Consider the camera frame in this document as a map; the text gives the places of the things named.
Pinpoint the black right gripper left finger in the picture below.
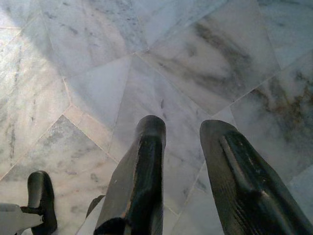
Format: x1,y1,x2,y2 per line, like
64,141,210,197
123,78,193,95
94,115,167,235

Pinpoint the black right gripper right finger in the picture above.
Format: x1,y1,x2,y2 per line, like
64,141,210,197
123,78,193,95
199,119,313,235

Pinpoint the grey robot leg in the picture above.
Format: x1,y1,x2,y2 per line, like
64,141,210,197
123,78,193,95
0,202,47,235

